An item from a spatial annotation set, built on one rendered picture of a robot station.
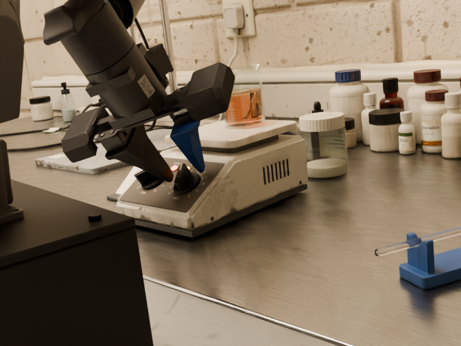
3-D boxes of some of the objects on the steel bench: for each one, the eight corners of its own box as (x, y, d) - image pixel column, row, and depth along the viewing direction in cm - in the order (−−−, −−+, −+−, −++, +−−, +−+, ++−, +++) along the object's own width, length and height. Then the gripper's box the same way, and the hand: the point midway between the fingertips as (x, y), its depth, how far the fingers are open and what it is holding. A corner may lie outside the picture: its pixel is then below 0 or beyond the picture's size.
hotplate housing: (193, 242, 64) (183, 165, 62) (116, 224, 73) (105, 156, 71) (322, 186, 79) (317, 123, 78) (245, 177, 88) (239, 120, 87)
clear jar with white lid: (330, 182, 81) (325, 120, 79) (294, 177, 85) (289, 119, 83) (357, 171, 85) (353, 112, 83) (322, 167, 89) (317, 110, 87)
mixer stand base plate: (92, 174, 102) (92, 168, 101) (33, 165, 116) (32, 158, 115) (226, 136, 122) (225, 131, 121) (161, 132, 136) (160, 128, 135)
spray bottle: (75, 121, 171) (68, 82, 169) (61, 123, 171) (54, 83, 169) (79, 119, 175) (72, 80, 172) (65, 121, 175) (58, 82, 173)
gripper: (20, 105, 61) (108, 215, 70) (186, 38, 54) (263, 170, 63) (43, 71, 66) (123, 178, 74) (199, 6, 59) (268, 132, 67)
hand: (171, 151), depth 67 cm, fingers open, 4 cm apart
